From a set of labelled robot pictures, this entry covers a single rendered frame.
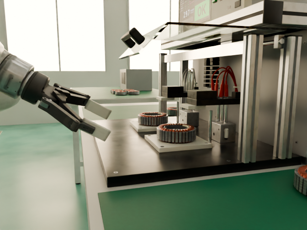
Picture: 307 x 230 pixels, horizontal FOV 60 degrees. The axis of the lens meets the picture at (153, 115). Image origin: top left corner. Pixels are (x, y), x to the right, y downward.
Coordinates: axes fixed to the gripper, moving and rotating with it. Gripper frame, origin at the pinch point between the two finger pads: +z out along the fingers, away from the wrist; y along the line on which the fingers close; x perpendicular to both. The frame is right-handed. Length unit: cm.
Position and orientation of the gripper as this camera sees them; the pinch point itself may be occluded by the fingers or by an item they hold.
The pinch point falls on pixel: (104, 122)
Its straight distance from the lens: 69.4
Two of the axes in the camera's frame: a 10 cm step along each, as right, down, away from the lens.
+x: 5.3, -8.1, -2.4
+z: 8.4, 4.6, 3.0
